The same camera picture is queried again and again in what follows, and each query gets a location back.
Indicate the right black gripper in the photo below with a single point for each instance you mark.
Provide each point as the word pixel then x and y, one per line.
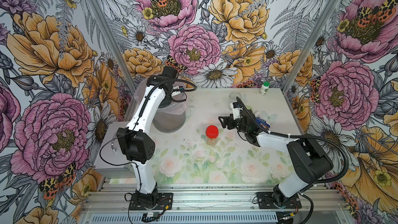
pixel 226 118

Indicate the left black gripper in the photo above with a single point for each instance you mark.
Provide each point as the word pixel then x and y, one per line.
pixel 165 102

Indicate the green lid peanut jar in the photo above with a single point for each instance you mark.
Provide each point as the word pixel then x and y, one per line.
pixel 232 99

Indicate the mesh bin with pink bag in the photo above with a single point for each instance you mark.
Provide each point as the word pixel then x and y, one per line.
pixel 169 118

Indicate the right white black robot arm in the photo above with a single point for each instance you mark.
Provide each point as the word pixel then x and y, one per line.
pixel 310 162

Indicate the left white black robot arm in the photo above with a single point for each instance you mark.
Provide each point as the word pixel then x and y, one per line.
pixel 134 140

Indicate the red lid peanut jar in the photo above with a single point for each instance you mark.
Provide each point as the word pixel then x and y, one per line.
pixel 211 133

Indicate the blue gauze bandage packet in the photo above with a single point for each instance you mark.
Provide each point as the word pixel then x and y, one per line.
pixel 262 123

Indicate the white bottle green cap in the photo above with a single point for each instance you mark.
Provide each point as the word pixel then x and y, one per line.
pixel 264 88

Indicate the silver aluminium case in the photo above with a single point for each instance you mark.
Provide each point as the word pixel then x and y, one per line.
pixel 111 152

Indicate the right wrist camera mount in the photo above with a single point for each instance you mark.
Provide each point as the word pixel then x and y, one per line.
pixel 236 112

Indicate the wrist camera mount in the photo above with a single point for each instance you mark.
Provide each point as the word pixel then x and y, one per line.
pixel 178 88
pixel 236 112

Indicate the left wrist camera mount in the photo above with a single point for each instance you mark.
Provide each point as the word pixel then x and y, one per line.
pixel 178 88

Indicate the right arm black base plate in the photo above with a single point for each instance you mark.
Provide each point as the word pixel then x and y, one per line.
pixel 275 200

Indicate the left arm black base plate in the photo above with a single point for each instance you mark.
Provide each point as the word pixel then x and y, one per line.
pixel 157 201

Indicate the left aluminium corner post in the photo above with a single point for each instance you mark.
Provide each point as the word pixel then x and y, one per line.
pixel 97 12

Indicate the aluminium corner post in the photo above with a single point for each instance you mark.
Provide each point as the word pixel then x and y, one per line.
pixel 97 12
pixel 305 51

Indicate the aluminium rail frame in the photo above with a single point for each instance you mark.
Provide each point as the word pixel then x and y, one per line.
pixel 217 203

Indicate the right aluminium corner post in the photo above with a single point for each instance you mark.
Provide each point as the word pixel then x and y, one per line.
pixel 305 51

